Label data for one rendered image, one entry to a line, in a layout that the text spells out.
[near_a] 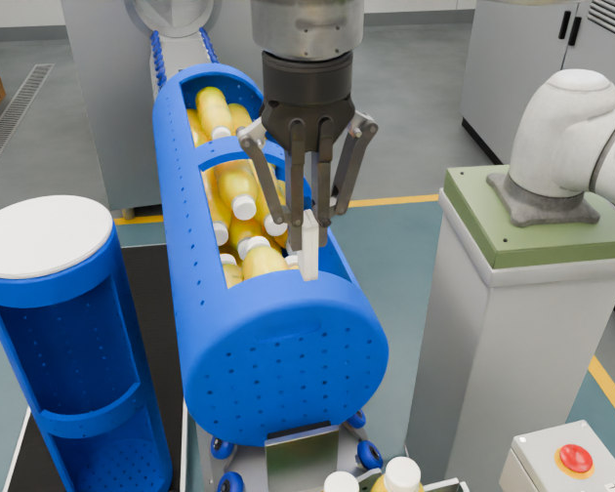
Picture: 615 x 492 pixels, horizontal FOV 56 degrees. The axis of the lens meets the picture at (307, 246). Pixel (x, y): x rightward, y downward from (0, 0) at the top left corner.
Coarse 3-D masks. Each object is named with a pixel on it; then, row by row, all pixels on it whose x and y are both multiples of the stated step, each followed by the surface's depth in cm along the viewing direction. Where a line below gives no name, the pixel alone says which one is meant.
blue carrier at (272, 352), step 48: (192, 96) 141; (240, 96) 144; (192, 144) 108; (192, 192) 96; (192, 240) 87; (336, 240) 99; (192, 288) 80; (240, 288) 74; (288, 288) 73; (336, 288) 75; (192, 336) 75; (240, 336) 71; (288, 336) 74; (336, 336) 76; (384, 336) 79; (192, 384) 74; (240, 384) 76; (288, 384) 79; (336, 384) 81; (240, 432) 82
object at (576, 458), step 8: (568, 448) 68; (576, 448) 68; (584, 448) 69; (560, 456) 68; (568, 456) 67; (576, 456) 67; (584, 456) 67; (568, 464) 67; (576, 464) 67; (584, 464) 67; (592, 464) 67
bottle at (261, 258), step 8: (256, 248) 87; (264, 248) 86; (272, 248) 88; (248, 256) 86; (256, 256) 84; (264, 256) 84; (272, 256) 84; (280, 256) 86; (248, 264) 84; (256, 264) 83; (264, 264) 83; (272, 264) 83; (280, 264) 84; (248, 272) 83; (256, 272) 82; (264, 272) 81
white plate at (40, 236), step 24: (0, 216) 121; (24, 216) 121; (48, 216) 121; (72, 216) 121; (96, 216) 121; (0, 240) 114; (24, 240) 114; (48, 240) 114; (72, 240) 114; (96, 240) 114; (0, 264) 108; (24, 264) 108; (48, 264) 108; (72, 264) 109
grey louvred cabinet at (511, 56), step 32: (480, 0) 344; (608, 0) 229; (480, 32) 348; (512, 32) 309; (544, 32) 279; (576, 32) 252; (608, 32) 232; (480, 64) 352; (512, 64) 312; (544, 64) 281; (576, 64) 255; (608, 64) 234; (480, 96) 355; (512, 96) 315; (480, 128) 359; (512, 128) 318
